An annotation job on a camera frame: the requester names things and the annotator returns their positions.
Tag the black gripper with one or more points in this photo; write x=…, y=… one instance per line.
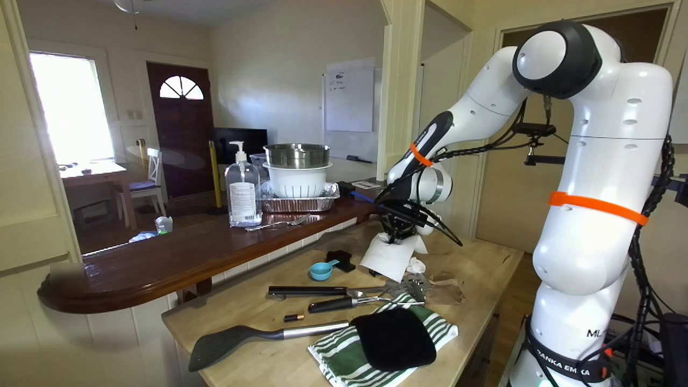
x=401, y=215

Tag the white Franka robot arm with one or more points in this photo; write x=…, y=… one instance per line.
x=593, y=215

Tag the blue measuring cup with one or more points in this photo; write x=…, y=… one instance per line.
x=323, y=272

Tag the green white striped towel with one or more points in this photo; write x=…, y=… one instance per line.
x=336, y=362

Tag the crumpled white tissue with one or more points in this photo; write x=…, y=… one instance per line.
x=418, y=268

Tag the black plastic tool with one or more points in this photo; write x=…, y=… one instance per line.
x=343, y=259

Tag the black cloth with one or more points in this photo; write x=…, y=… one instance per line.
x=393, y=336

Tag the aluminium foil tray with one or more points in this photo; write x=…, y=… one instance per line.
x=298, y=205

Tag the clear plastic wrap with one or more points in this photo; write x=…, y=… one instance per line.
x=286, y=219

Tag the stainless steel bowl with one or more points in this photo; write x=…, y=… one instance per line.
x=298, y=156

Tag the small brown cylinder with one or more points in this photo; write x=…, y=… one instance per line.
x=293, y=317

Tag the white whiteboard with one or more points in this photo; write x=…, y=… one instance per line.
x=351, y=97

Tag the clear hand sanitizer bottle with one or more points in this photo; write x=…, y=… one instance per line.
x=242, y=195

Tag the black monitor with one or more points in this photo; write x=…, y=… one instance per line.
x=238, y=142

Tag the yellow stick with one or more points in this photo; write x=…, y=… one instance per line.
x=215, y=179

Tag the dark wooden counter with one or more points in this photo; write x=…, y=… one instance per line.
x=179, y=259

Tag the small glass jar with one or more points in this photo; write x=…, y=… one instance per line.
x=163, y=226

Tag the dark wooden door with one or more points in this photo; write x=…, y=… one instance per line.
x=179, y=142

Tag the wooden chair blue seat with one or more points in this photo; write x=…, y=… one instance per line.
x=143, y=190

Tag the wooden desk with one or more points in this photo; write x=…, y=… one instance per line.
x=93, y=175

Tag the bright window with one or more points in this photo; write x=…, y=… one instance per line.
x=72, y=108

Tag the black camera on stand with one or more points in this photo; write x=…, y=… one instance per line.
x=533, y=129

